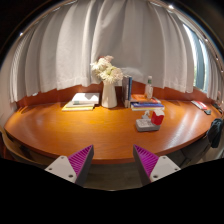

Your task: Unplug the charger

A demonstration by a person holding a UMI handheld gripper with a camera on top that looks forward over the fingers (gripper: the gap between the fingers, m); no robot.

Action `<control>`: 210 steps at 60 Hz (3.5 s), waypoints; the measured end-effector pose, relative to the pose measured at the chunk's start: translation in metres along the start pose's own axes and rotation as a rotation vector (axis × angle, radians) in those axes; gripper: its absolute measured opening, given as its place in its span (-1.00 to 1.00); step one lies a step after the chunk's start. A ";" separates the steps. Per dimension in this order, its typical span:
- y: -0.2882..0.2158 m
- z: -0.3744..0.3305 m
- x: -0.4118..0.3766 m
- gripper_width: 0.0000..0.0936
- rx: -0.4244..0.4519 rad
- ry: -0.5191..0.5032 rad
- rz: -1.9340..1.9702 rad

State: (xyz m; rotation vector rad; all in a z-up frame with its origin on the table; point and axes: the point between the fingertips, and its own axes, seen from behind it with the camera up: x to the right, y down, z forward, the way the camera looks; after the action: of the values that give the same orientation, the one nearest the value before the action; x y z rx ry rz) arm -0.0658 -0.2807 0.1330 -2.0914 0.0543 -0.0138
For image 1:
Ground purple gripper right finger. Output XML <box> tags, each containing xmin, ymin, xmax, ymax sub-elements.
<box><xmin>133</xmin><ymin>145</ymin><xmax>180</xmax><ymax>186</ymax></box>

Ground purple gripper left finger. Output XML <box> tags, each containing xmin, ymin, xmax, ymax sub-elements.
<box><xmin>46</xmin><ymin>145</ymin><xmax>94</xmax><ymax>186</ymax></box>

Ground red charger plug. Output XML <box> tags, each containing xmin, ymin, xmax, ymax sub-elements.
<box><xmin>151</xmin><ymin>110</ymin><xmax>165</xmax><ymax>125</ymax></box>

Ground yellow flat book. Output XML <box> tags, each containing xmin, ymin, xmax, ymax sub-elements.
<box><xmin>62</xmin><ymin>101</ymin><xmax>94</xmax><ymax>111</ymax></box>

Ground blue flat book stack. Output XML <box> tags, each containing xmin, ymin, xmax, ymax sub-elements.
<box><xmin>131</xmin><ymin>103</ymin><xmax>164</xmax><ymax>111</ymax></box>

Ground dark chair at left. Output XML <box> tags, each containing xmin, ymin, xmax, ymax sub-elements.
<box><xmin>0</xmin><ymin>124</ymin><xmax>48</xmax><ymax>169</ymax></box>

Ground orange flat book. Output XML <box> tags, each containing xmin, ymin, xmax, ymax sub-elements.
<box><xmin>131</xmin><ymin>94</ymin><xmax>160</xmax><ymax>104</ymax></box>

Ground white book on stack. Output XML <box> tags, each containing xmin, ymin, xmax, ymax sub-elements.
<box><xmin>72</xmin><ymin>93</ymin><xmax>99</xmax><ymax>104</ymax></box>

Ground black bag on chair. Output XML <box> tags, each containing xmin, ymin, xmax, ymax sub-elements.
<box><xmin>206</xmin><ymin>118</ymin><xmax>223</xmax><ymax>148</ymax></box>

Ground clear plastic bottle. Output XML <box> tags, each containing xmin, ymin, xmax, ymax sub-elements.
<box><xmin>145</xmin><ymin>76</ymin><xmax>153</xmax><ymax>99</ymax></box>

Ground white ceramic vase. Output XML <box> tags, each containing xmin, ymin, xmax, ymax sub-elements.
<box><xmin>101</xmin><ymin>81</ymin><xmax>117</xmax><ymax>108</ymax></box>

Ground red booklet at right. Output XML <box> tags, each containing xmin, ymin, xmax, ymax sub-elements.
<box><xmin>191</xmin><ymin>100</ymin><xmax>208</xmax><ymax>110</ymax></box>

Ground small black device at right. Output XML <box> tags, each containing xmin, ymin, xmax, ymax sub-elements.
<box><xmin>204</xmin><ymin>110</ymin><xmax>211</xmax><ymax>115</ymax></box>

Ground upright dark blue books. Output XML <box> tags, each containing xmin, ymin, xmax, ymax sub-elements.
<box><xmin>122</xmin><ymin>75</ymin><xmax>132</xmax><ymax>108</ymax></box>

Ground white flower bouquet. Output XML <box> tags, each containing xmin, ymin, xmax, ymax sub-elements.
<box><xmin>90</xmin><ymin>55</ymin><xmax>123</xmax><ymax>84</ymax></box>

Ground white curtain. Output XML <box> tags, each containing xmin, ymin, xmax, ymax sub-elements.
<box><xmin>9</xmin><ymin>0</ymin><xmax>224</xmax><ymax>104</ymax></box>

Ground window with frame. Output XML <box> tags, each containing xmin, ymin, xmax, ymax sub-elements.
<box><xmin>184</xmin><ymin>25</ymin><xmax>208</xmax><ymax>92</ymax></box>

